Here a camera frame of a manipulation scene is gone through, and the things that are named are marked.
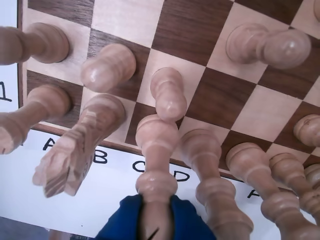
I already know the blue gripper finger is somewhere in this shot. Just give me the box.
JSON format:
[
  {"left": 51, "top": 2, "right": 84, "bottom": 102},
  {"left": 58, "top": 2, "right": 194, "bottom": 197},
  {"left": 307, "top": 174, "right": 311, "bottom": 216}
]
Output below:
[
  {"left": 95, "top": 194, "right": 145, "bottom": 240},
  {"left": 171, "top": 196, "right": 221, "bottom": 240}
]

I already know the light wooden bishop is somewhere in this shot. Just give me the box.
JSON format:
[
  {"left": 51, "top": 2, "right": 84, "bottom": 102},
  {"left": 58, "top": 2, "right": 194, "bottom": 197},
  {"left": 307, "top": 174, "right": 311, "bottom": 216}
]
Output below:
[
  {"left": 134, "top": 114, "right": 180, "bottom": 240},
  {"left": 269, "top": 152, "right": 320, "bottom": 221}
]

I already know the light wooden queen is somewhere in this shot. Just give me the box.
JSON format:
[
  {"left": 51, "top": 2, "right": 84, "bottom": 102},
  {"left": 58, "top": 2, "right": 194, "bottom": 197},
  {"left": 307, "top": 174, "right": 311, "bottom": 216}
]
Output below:
[{"left": 178, "top": 128, "right": 255, "bottom": 240}]

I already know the light wooden king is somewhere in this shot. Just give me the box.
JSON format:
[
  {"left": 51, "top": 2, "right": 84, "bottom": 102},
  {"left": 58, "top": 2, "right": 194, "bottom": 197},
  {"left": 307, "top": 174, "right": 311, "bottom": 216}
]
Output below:
[{"left": 224, "top": 142, "right": 320, "bottom": 240}]

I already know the light wooden knight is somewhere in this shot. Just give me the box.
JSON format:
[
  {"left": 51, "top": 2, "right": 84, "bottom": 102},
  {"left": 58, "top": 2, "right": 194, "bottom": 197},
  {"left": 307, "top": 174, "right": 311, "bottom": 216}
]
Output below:
[{"left": 32, "top": 93, "right": 127, "bottom": 198}]

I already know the light wooden pawn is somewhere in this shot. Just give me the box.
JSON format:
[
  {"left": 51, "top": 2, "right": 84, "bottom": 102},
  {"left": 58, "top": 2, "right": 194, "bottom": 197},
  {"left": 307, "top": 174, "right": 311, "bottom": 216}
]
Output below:
[
  {"left": 293, "top": 113, "right": 320, "bottom": 148},
  {"left": 149, "top": 67, "right": 188, "bottom": 123},
  {"left": 225, "top": 22, "right": 313, "bottom": 70},
  {"left": 80, "top": 43, "right": 137, "bottom": 93},
  {"left": 0, "top": 22, "right": 70, "bottom": 66}
]

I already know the light wooden rook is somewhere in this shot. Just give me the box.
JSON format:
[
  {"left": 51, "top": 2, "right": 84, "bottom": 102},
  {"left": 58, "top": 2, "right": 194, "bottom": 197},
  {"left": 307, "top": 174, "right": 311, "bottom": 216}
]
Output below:
[{"left": 0, "top": 84, "right": 72, "bottom": 155}]

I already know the white paper number strip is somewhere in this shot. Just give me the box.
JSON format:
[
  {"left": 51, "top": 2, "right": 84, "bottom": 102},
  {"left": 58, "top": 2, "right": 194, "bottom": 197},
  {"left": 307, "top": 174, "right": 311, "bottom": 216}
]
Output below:
[{"left": 0, "top": 0, "right": 24, "bottom": 113}]

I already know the wooden chessboard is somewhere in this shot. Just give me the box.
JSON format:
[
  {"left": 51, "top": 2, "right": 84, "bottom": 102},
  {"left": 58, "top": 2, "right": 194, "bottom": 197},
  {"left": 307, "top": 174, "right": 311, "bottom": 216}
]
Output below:
[{"left": 17, "top": 0, "right": 320, "bottom": 200}]

